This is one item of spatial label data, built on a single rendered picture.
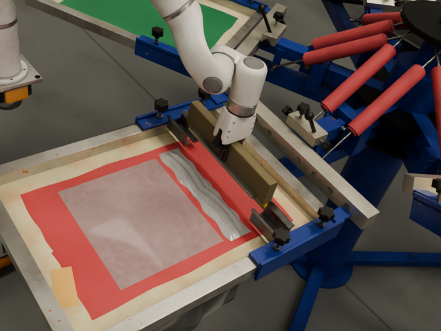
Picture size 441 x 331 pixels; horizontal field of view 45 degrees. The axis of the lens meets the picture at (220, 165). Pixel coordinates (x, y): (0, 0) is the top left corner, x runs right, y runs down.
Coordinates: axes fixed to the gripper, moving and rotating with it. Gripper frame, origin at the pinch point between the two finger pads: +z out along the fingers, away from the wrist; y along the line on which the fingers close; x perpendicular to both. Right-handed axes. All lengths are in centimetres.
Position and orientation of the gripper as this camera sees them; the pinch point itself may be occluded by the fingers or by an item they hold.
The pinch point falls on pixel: (228, 151)
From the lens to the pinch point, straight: 144.4
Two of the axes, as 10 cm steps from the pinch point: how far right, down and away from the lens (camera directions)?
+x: 5.8, 6.4, -5.0
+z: -2.0, 7.1, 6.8
